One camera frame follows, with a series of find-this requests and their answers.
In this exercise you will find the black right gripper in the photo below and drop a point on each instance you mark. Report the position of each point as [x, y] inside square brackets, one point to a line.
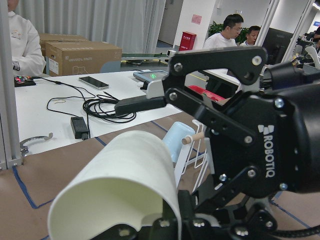
[261, 143]

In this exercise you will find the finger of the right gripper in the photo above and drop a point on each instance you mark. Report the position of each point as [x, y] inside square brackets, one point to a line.
[200, 82]

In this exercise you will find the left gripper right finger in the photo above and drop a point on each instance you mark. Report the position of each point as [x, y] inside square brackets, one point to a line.
[186, 207]

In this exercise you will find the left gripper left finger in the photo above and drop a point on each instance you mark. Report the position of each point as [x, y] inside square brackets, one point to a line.
[162, 228]

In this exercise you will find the white plastic cup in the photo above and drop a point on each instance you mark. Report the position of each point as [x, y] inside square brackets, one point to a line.
[128, 180]

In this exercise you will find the light blue plastic cup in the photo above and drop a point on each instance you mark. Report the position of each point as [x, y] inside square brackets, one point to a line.
[173, 138]

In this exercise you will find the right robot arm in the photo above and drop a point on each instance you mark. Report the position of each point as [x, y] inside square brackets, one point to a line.
[277, 77]

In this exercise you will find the wooden rack dowel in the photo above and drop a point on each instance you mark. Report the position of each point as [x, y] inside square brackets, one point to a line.
[192, 138]

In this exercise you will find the seated man white shirt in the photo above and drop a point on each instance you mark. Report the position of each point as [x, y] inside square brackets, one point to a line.
[232, 27]

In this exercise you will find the red parts tray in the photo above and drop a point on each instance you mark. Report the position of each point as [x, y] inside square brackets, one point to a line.
[206, 93]

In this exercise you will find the red fire cabinet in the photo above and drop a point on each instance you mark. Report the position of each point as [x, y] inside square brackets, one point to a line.
[187, 41]

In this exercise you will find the black power adapter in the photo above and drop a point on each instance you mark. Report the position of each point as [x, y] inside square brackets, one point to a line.
[79, 128]

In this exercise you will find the black smartphone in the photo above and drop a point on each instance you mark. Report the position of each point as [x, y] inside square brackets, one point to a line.
[94, 83]

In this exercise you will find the cardboard box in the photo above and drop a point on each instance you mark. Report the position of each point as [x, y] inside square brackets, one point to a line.
[67, 55]

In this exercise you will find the person in white coat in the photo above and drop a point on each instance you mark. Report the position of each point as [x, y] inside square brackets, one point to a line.
[27, 58]

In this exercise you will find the white wire cup rack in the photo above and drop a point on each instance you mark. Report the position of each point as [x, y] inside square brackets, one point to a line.
[193, 156]

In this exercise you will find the aluminium frame post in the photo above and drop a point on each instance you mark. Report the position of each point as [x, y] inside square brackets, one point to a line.
[10, 152]

